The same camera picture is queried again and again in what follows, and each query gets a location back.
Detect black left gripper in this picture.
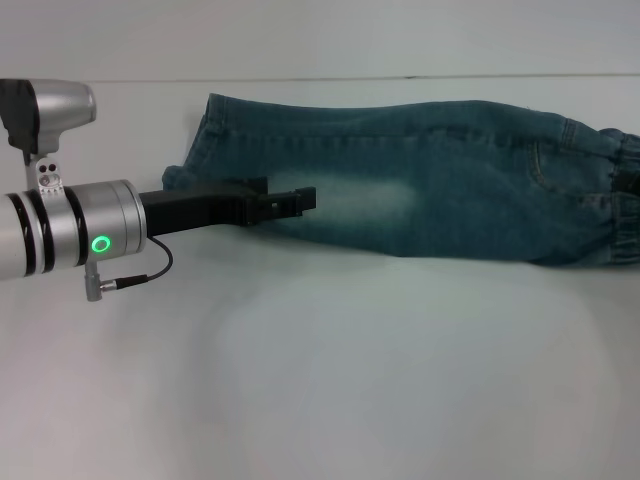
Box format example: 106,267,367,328
139,175,318,236

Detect blue denim shorts with print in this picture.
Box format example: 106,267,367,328
162,92,640,270

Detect thin cable with metal plug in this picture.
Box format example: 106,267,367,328
84,234,174,303

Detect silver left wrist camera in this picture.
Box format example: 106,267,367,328
0,77,99,157

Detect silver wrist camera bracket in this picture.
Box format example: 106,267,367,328
24,154,64,195

